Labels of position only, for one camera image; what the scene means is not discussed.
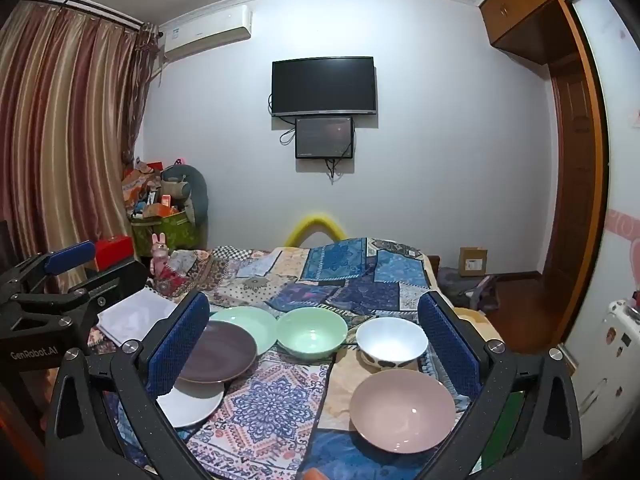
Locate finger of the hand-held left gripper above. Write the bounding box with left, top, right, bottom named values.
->
left=67, top=258, right=151, bottom=311
left=10, top=240, right=97, bottom=293

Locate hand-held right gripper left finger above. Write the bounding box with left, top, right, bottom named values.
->
left=44, top=291, right=221, bottom=480

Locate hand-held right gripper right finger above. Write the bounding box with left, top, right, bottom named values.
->
left=417, top=290, right=583, bottom=480

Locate purple plate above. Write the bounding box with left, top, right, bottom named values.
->
left=175, top=320, right=258, bottom=385

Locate white spotted bowl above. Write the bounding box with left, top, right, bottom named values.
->
left=355, top=316, right=429, bottom=372

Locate white plate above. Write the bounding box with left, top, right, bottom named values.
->
left=156, top=377, right=225, bottom=428

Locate green plate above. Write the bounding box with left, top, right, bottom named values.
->
left=209, top=306, right=278, bottom=356

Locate pink bowl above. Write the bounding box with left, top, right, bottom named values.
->
left=349, top=370, right=457, bottom=453

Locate green bowl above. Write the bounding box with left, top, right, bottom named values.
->
left=276, top=307, right=348, bottom=361

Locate red box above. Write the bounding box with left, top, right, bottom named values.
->
left=94, top=235, right=136, bottom=271

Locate white paper sheet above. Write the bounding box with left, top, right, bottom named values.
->
left=96, top=287, right=183, bottom=346

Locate pink rabbit toy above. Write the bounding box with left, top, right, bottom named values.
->
left=150, top=232, right=172, bottom=277

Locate grey bag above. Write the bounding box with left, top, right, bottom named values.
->
left=437, top=267, right=501, bottom=311

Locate green storage box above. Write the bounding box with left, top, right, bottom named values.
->
left=131, top=207, right=198, bottom=256

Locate cardboard box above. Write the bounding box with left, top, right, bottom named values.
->
left=459, top=247, right=488, bottom=277

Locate pile of assorted boxes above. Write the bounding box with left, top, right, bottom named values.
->
left=122, top=157, right=193, bottom=221

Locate grey plush pillow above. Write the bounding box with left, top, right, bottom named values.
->
left=161, top=162, right=208, bottom=223

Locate striped brown curtain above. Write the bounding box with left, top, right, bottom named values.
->
left=0, top=0, right=161, bottom=281

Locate white sticker-covered case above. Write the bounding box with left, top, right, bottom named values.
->
left=565, top=299, right=640, bottom=461

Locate yellow foam tube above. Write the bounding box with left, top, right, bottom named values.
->
left=285, top=212, right=346, bottom=248

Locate brown wooden door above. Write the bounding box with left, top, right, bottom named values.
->
left=542, top=55, right=608, bottom=346

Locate white air conditioner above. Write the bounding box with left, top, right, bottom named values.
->
left=159, top=4, right=253, bottom=60

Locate wooden overhead cabinet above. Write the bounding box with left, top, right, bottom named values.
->
left=477, top=0, right=596, bottom=66

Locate small black wall monitor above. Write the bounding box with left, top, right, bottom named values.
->
left=294, top=116, right=355, bottom=160

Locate white curtain rail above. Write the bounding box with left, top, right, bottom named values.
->
left=25, top=0, right=161, bottom=36

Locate large black wall television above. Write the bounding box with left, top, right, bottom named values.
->
left=271, top=56, right=377, bottom=117

